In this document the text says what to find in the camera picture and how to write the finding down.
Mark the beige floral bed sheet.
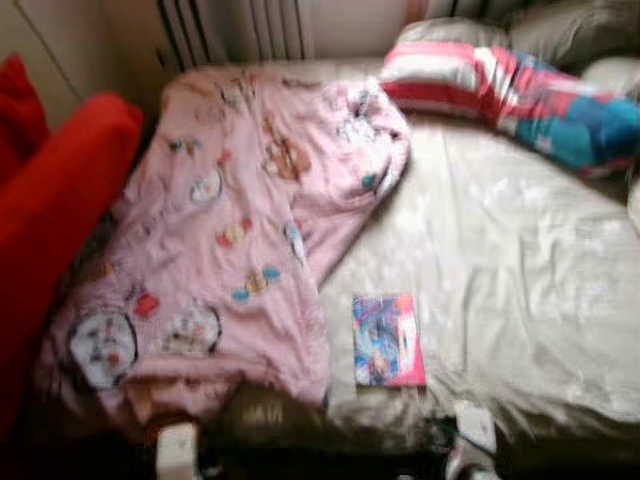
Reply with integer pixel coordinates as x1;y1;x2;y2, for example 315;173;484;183
200;55;640;451

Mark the pink cartoon print quilt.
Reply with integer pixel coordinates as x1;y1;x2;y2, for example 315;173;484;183
35;65;413;421

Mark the pale beige pillow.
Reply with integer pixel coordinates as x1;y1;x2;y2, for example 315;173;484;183
395;18;511;51

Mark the colourful picture book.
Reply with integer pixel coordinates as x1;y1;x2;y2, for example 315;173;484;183
352;292;427;389

